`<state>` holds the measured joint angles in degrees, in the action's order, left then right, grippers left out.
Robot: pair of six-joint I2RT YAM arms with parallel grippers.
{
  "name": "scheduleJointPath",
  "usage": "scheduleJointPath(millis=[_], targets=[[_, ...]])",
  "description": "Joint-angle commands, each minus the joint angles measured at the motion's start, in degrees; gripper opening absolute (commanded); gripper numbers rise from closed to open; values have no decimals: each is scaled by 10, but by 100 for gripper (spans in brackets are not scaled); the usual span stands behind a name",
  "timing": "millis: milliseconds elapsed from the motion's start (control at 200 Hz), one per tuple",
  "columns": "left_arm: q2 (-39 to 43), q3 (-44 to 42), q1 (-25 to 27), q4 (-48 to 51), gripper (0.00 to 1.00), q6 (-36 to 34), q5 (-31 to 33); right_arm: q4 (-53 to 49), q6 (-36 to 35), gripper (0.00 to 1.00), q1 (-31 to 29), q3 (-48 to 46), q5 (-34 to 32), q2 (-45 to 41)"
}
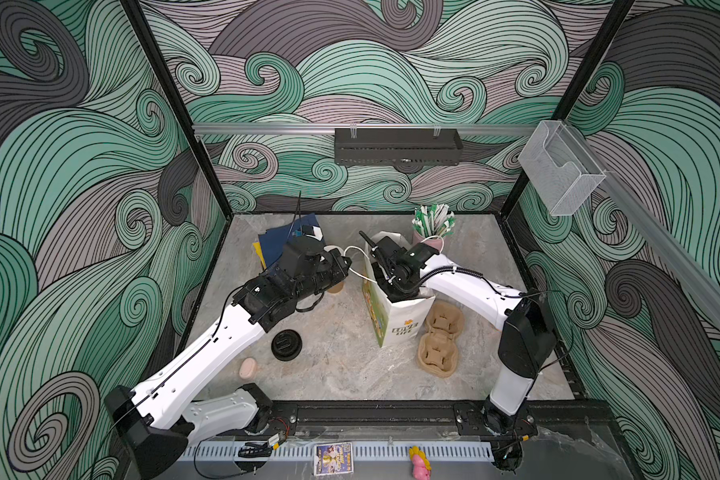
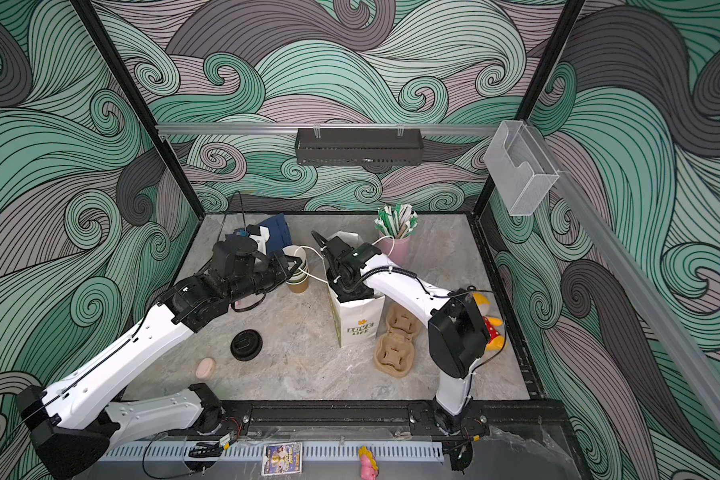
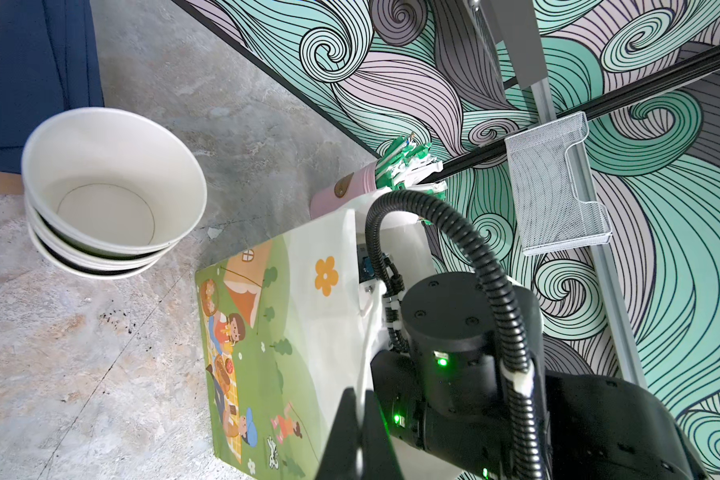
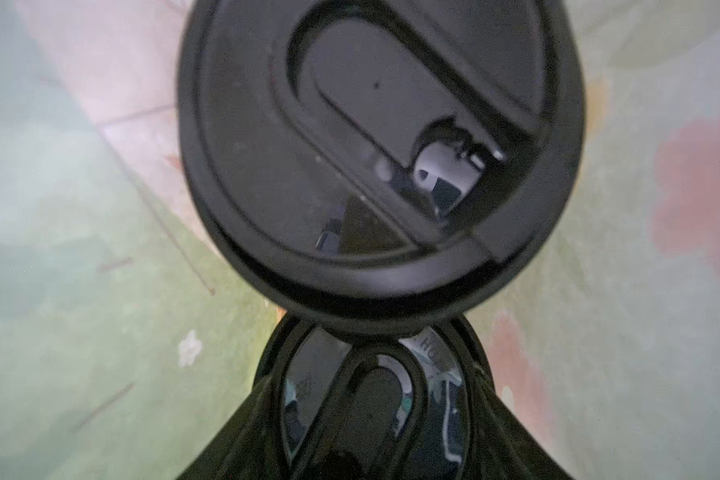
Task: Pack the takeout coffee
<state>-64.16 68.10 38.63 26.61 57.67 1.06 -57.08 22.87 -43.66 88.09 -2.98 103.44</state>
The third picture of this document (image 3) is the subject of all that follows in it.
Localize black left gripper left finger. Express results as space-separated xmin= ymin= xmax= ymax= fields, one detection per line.
xmin=315 ymin=388 xmax=360 ymax=480

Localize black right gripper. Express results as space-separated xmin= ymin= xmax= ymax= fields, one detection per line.
xmin=371 ymin=272 xmax=515 ymax=479

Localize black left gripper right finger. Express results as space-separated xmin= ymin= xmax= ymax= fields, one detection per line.
xmin=359 ymin=390 xmax=403 ymax=480

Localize white green paper takeout bag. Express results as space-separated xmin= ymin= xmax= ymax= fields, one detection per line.
xmin=195 ymin=209 xmax=373 ymax=479

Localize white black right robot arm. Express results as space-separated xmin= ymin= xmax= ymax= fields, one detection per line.
xmin=365 ymin=190 xmax=705 ymax=479

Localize pink metal straw bucket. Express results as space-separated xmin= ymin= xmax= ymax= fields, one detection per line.
xmin=309 ymin=162 xmax=377 ymax=220

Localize green white wrapped straws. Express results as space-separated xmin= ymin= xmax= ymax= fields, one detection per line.
xmin=373 ymin=133 xmax=443 ymax=190

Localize stack of paper cups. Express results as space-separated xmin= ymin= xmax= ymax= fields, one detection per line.
xmin=21 ymin=107 xmax=207 ymax=280

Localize navy blue napkin stack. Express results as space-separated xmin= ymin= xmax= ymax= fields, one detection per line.
xmin=0 ymin=0 xmax=104 ymax=174

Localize clear acrylic wall holder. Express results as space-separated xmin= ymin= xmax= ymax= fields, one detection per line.
xmin=505 ymin=112 xmax=613 ymax=256

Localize aluminium wall rail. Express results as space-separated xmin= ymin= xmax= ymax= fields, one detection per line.
xmin=530 ymin=77 xmax=649 ymax=388

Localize black cage frame post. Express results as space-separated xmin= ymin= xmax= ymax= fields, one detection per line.
xmin=424 ymin=45 xmax=720 ymax=183

